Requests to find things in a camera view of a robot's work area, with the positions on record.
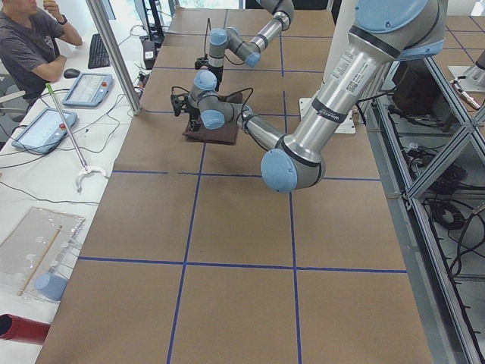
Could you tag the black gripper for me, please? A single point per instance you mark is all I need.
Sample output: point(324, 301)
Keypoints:
point(195, 114)
point(217, 74)

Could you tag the brown t-shirt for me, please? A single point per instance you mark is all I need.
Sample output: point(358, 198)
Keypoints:
point(216, 130)

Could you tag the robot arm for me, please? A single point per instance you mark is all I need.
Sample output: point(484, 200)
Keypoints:
point(248, 51)
point(382, 32)

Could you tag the black keyboard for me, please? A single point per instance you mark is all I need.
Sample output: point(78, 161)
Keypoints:
point(98, 54)

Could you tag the far blue teach pendant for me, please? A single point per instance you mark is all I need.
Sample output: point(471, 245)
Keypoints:
point(89, 90)

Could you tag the blue teach pendant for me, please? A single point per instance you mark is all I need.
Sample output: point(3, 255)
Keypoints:
point(43, 134)
point(89, 90)

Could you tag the reacher grabber stick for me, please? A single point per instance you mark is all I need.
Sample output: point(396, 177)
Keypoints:
point(86, 169)

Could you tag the black computer mouse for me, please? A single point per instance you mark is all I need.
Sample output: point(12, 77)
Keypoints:
point(71, 73)

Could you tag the near blue teach pendant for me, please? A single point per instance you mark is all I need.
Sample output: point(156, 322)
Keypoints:
point(43, 134)

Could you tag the seated person grey shirt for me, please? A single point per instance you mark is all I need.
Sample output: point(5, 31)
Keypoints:
point(29, 50)

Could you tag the blue plastic cup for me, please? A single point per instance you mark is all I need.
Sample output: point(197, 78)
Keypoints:
point(51, 286)

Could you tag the red cylinder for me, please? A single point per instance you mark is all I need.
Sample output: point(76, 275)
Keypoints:
point(24, 330)

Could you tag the aluminium frame post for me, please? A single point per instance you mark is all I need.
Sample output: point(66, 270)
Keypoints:
point(103, 26)

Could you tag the white camera pillar base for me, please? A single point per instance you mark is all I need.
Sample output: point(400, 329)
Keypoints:
point(329, 110)

